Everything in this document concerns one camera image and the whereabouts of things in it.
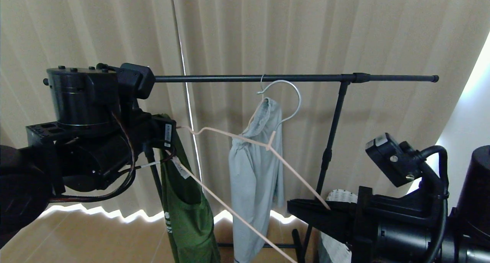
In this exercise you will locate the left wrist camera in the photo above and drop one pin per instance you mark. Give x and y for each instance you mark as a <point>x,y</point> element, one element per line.
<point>134,79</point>

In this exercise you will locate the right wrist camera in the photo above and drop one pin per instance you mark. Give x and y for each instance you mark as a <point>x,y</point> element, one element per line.
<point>390,159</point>

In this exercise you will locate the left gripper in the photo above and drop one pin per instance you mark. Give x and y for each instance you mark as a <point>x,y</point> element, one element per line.
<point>107,159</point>

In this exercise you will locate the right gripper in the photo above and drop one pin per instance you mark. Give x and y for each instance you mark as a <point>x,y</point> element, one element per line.
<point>398,236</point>

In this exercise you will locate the pale grey shorts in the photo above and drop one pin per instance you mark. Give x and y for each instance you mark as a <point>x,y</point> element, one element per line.
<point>252,178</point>

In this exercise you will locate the beige curtain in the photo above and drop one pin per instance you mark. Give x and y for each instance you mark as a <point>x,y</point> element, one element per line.
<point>344,33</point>

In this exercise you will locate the green long-sleeved shirt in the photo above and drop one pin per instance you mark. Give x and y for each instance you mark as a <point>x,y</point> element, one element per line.
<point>187,224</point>

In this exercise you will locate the white laundry basket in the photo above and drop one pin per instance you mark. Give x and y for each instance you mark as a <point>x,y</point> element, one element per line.
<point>340,196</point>

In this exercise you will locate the black clothes rack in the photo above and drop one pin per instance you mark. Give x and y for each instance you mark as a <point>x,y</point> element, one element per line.
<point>306,78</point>

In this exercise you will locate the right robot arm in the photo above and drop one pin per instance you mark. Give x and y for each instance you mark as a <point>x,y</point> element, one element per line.
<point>474,186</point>

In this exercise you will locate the pink clothes hanger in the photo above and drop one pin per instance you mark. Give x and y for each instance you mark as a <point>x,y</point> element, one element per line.
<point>262,87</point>
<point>271,140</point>

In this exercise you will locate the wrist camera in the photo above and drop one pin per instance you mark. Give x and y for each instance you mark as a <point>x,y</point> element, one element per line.
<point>390,159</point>
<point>134,79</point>

